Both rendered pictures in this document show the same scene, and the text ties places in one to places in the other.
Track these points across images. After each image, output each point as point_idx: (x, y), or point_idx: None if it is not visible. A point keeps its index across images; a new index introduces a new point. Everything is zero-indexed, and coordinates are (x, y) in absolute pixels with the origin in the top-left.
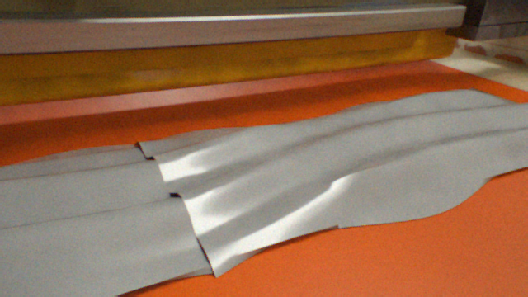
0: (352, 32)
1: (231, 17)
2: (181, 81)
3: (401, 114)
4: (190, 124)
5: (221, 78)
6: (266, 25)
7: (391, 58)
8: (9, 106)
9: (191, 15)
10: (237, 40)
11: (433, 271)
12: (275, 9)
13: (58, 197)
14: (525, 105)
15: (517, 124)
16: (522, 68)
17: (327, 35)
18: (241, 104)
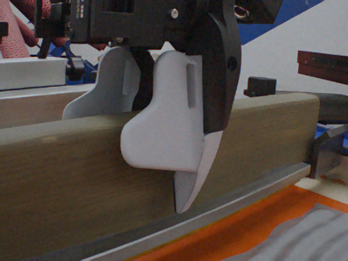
0: (272, 192)
1: (228, 203)
2: (191, 232)
3: (301, 231)
4: (208, 258)
5: (207, 225)
6: (241, 202)
7: (277, 191)
8: None
9: (211, 206)
10: (230, 212)
11: None
12: (238, 188)
13: None
14: (345, 215)
15: (345, 227)
16: (328, 182)
17: (263, 197)
18: (220, 238)
